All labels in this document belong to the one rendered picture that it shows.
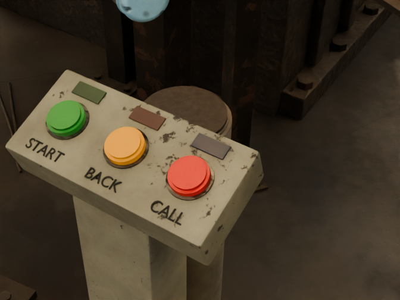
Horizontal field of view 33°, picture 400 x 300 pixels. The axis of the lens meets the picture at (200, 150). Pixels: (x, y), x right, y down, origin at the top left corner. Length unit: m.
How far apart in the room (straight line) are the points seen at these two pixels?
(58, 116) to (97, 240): 0.14
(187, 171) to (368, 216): 0.87
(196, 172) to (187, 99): 0.25
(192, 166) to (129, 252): 0.14
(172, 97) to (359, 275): 0.64
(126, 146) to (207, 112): 0.20
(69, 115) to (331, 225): 0.84
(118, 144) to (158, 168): 0.05
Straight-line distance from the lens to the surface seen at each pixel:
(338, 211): 1.44
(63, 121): 0.68
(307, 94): 1.62
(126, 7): 0.94
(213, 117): 0.81
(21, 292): 1.29
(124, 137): 0.65
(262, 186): 1.46
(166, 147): 0.64
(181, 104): 0.83
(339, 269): 1.34
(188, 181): 0.61
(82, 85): 0.71
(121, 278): 0.75
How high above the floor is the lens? 1.04
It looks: 42 degrees down
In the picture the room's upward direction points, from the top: 1 degrees clockwise
